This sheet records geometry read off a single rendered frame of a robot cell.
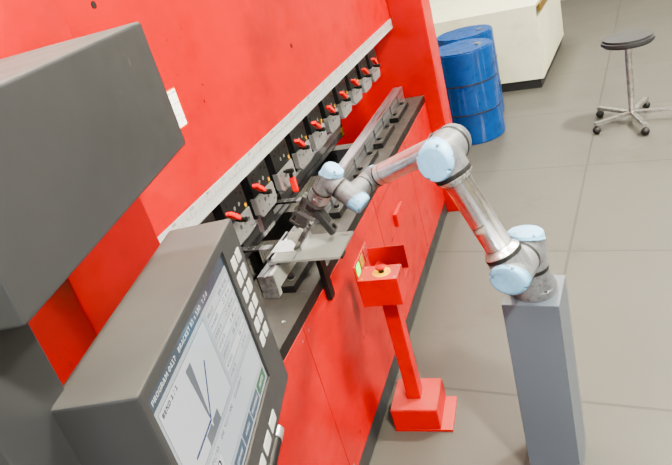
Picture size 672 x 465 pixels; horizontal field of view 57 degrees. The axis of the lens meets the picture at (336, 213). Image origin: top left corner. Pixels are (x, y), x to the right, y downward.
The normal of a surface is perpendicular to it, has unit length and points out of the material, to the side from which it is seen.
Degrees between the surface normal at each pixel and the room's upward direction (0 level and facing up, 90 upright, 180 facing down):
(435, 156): 83
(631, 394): 0
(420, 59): 90
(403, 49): 90
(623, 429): 0
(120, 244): 90
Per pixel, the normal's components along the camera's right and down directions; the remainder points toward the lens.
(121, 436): -0.08, 0.43
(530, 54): -0.40, 0.48
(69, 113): 0.97, -0.19
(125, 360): -0.25, -0.88
